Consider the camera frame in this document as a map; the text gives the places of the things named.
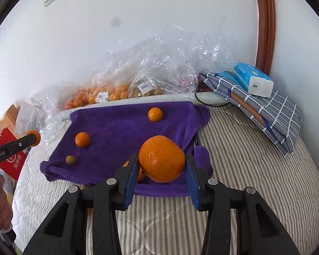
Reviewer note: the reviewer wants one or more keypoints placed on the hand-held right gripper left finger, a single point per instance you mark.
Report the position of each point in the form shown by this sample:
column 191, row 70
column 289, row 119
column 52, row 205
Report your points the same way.
column 131, row 180

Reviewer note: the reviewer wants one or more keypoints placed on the blue checked folded cloth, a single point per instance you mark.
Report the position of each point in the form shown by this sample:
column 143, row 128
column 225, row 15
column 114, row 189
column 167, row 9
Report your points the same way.
column 279, row 117

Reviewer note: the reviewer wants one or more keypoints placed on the striped bed quilt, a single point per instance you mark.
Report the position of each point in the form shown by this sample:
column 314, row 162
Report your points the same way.
column 255, row 191

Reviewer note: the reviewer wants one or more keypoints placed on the person's left hand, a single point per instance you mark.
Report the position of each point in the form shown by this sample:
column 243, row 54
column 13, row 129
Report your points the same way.
column 2, row 204

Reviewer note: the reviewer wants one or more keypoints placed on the red paper bag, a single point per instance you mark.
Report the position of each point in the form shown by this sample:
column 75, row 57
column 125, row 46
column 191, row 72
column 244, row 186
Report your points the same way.
column 12, row 162

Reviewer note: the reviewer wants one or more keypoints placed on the small green kiwi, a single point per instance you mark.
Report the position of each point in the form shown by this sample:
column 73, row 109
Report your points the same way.
column 70, row 160

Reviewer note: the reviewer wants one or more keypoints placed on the large mandarin orange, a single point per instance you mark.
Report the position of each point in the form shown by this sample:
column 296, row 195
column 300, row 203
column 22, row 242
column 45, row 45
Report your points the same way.
column 160, row 159

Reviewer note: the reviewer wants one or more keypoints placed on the purple towel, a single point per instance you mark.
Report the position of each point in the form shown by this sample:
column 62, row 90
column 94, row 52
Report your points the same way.
column 114, row 138

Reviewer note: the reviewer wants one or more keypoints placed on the blue and white tissue pack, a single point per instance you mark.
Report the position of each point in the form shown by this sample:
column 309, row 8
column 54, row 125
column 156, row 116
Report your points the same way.
column 251, row 79

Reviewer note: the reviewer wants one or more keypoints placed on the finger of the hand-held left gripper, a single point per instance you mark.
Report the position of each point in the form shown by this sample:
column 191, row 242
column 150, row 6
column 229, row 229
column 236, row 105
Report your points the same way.
column 20, row 144

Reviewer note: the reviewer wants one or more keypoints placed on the crumpled clear plastic wrap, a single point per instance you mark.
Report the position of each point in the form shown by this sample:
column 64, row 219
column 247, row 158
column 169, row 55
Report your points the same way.
column 50, row 111

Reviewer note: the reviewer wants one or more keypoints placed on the small mandarin orange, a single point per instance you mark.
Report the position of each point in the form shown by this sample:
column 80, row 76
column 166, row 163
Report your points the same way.
column 141, row 175
column 82, row 139
column 155, row 114
column 33, row 132

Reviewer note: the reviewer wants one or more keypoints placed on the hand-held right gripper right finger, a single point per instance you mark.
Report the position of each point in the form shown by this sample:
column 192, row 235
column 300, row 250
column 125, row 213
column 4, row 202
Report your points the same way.
column 192, row 183

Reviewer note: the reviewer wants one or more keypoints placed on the clear bag of oranges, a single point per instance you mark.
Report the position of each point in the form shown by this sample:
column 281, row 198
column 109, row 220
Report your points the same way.
column 114, row 93

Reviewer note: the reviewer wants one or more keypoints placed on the white plastic bag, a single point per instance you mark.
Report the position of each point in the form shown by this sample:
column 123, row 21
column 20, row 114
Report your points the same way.
column 29, row 117

